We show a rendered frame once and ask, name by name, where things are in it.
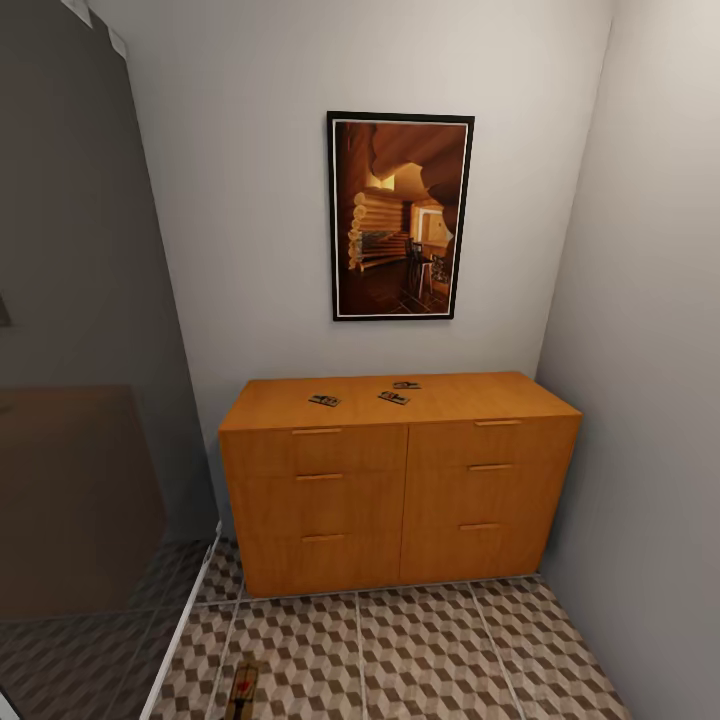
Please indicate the cabinet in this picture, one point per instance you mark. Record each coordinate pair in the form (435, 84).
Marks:
(459, 483)

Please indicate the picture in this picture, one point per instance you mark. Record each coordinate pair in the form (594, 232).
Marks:
(397, 188)

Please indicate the door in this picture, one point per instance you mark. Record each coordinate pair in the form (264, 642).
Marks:
(107, 508)

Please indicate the shower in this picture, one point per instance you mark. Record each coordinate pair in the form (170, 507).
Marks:
(7, 713)

